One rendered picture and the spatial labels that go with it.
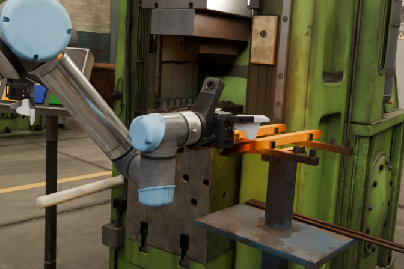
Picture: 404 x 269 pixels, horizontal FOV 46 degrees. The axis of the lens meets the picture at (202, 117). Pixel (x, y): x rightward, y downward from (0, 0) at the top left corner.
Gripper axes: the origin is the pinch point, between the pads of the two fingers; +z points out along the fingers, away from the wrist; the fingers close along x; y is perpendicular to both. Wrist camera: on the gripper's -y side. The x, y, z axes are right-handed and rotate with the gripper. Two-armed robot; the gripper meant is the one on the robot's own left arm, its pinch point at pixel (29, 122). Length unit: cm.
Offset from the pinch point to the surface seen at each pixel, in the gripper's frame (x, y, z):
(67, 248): -100, -43, 93
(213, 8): 25, -58, -44
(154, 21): 6, -44, -38
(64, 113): -16.9, -16.8, -0.8
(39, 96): -21.7, -8.3, -6.7
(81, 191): -10.9, -22.8, 30.3
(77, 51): -24.0, -23.7, -25.4
